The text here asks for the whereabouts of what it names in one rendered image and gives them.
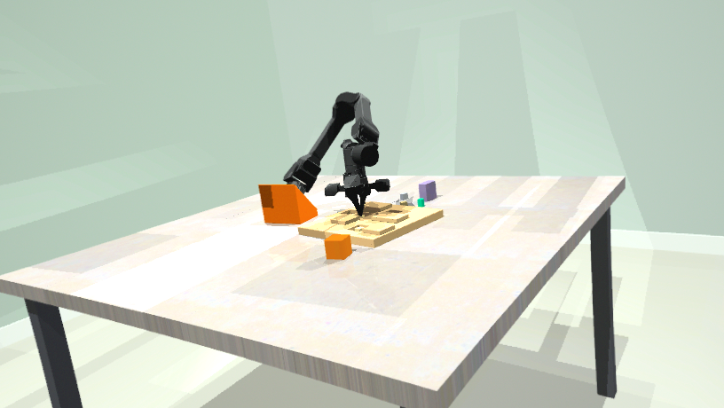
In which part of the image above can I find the light purple block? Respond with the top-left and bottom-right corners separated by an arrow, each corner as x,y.
418,180 -> 437,202

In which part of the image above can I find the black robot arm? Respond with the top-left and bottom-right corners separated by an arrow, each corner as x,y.
283,91 -> 379,197

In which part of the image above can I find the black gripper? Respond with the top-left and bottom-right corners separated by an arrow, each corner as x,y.
324,165 -> 390,216

